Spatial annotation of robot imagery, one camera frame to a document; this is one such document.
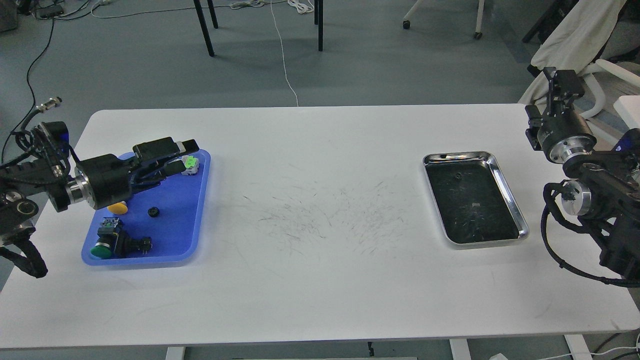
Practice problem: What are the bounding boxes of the yellow push button switch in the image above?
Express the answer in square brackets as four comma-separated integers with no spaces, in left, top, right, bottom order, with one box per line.
[106,201,129,215]

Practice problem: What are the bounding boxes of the green push button switch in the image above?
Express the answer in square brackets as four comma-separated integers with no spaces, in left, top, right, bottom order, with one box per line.
[89,216,123,260]

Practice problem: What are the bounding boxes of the white chair with beige cloth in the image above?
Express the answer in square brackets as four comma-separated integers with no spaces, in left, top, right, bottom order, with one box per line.
[519,0,639,109]

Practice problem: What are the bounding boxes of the black cable on floor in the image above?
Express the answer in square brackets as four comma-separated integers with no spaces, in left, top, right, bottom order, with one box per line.
[0,0,101,151]

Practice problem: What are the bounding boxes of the white cable on floor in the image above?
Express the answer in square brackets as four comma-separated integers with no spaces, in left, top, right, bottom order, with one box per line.
[90,0,315,108]

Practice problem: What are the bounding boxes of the green grey connector switch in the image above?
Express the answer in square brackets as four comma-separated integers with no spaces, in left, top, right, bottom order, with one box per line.
[180,155,201,176]

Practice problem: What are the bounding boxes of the silver metal tray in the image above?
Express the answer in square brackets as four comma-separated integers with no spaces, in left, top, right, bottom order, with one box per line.
[422,151,530,249]

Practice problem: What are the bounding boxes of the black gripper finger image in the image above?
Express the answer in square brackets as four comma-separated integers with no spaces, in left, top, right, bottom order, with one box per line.
[132,137,200,167]
[542,67,585,116]
[131,160,186,193]
[525,104,543,151]

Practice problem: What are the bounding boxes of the black switch module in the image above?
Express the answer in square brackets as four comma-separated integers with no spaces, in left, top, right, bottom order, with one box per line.
[113,230,153,258]

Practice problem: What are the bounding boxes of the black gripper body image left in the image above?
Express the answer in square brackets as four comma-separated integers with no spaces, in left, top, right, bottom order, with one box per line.
[47,153,137,212]

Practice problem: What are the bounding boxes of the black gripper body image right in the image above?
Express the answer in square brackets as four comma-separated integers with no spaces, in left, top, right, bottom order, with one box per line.
[535,111,597,164]

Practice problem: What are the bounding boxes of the black table legs background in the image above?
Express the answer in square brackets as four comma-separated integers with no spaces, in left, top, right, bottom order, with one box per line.
[192,0,324,58]

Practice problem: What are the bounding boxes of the blue plastic tray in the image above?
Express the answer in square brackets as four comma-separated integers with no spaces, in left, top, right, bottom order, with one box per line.
[81,149,211,268]

